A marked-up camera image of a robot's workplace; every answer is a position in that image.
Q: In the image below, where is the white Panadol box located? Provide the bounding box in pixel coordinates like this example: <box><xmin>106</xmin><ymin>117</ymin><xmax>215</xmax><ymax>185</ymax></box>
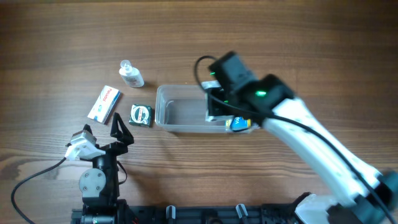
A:
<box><xmin>87</xmin><ymin>85</ymin><xmax>121</xmax><ymax>124</ymax></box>

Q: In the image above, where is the blue yellow VapoDrops box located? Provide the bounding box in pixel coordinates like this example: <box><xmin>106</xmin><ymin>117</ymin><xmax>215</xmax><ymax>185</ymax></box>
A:
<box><xmin>225</xmin><ymin>117</ymin><xmax>251</xmax><ymax>133</ymax></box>

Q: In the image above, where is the dark green square packet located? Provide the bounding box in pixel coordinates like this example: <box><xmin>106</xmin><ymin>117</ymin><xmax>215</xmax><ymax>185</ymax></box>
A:
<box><xmin>129</xmin><ymin>104</ymin><xmax>152</xmax><ymax>128</ymax></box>

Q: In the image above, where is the white sanitizer bottle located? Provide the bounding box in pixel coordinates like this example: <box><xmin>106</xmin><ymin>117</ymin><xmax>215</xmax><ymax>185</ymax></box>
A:
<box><xmin>119</xmin><ymin>60</ymin><xmax>144</xmax><ymax>88</ymax></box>

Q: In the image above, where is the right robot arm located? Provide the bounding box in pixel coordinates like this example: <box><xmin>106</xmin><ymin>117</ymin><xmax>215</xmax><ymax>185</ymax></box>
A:
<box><xmin>207</xmin><ymin>52</ymin><xmax>397</xmax><ymax>223</ymax></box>

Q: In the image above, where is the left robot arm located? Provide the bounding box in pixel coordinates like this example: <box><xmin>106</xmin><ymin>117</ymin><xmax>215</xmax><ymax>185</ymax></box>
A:
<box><xmin>70</xmin><ymin>113</ymin><xmax>139</xmax><ymax>224</ymax></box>

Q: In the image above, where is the clear plastic container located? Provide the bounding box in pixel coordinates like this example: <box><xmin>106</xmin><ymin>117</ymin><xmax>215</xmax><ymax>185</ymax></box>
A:
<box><xmin>155</xmin><ymin>85</ymin><xmax>231</xmax><ymax>134</ymax></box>

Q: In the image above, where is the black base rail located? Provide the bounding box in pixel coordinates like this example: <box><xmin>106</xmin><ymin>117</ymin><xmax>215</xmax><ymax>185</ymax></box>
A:
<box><xmin>71</xmin><ymin>204</ymin><xmax>301</xmax><ymax>224</ymax></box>

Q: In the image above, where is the left black camera cable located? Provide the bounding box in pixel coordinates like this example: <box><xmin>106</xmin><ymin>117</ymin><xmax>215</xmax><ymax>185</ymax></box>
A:
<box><xmin>11</xmin><ymin>157</ymin><xmax>68</xmax><ymax>224</ymax></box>

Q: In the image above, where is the black camera cable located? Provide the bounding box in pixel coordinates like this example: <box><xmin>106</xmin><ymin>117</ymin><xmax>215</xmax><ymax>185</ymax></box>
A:
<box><xmin>11</xmin><ymin>157</ymin><xmax>68</xmax><ymax>224</ymax></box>
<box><xmin>193</xmin><ymin>55</ymin><xmax>398</xmax><ymax>224</ymax></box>

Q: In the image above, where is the right black camera cable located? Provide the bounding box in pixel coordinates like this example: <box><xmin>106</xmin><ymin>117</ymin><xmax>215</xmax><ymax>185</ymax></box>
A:
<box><xmin>193</xmin><ymin>55</ymin><xmax>398</xmax><ymax>224</ymax></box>

